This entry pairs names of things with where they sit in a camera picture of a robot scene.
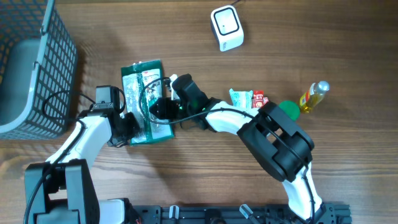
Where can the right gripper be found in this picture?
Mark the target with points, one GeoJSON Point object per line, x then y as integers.
{"type": "Point", "coordinates": [165, 109]}

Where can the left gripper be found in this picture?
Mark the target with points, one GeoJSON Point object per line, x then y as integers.
{"type": "Point", "coordinates": [134, 126]}

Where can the green 3M gloves package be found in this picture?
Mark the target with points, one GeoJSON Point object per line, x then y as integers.
{"type": "Point", "coordinates": [142, 88]}

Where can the light green snack pouch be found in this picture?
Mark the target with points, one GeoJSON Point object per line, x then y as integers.
{"type": "Point", "coordinates": [241, 99]}

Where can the red Nescafe coffee stick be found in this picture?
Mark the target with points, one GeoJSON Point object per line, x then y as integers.
{"type": "Point", "coordinates": [258, 99]}

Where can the green lid jar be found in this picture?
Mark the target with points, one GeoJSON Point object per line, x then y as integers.
{"type": "Point", "coordinates": [291, 109]}

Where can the yellow liquid bottle silver cap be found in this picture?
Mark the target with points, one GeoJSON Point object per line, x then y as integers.
{"type": "Point", "coordinates": [313, 96]}

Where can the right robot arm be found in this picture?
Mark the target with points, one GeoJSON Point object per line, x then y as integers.
{"type": "Point", "coordinates": [279, 145]}

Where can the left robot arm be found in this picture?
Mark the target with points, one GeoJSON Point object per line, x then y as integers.
{"type": "Point", "coordinates": [61, 190]}

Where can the white barcode scanner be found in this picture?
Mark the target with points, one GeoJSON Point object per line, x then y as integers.
{"type": "Point", "coordinates": [227, 27]}

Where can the grey plastic mesh basket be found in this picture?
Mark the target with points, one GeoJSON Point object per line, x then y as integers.
{"type": "Point", "coordinates": [38, 65]}

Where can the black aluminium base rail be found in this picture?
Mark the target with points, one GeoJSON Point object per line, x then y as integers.
{"type": "Point", "coordinates": [217, 214]}

